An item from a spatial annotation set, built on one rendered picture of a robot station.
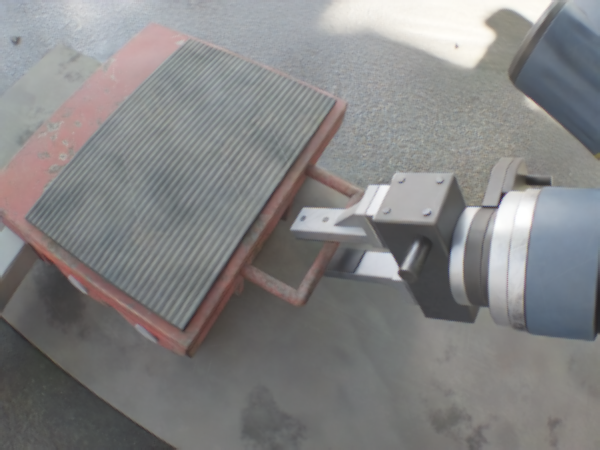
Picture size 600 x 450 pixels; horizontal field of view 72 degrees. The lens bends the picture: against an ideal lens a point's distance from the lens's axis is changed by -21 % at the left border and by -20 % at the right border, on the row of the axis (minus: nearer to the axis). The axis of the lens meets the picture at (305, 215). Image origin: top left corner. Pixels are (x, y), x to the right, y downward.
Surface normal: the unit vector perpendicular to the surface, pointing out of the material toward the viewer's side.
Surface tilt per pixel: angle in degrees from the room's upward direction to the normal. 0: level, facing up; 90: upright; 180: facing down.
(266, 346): 0
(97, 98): 0
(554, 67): 72
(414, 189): 40
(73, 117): 0
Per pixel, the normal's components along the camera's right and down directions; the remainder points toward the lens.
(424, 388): 0.14, -0.49
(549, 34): -0.42, 0.14
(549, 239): -0.58, -0.38
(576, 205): -0.39, -0.77
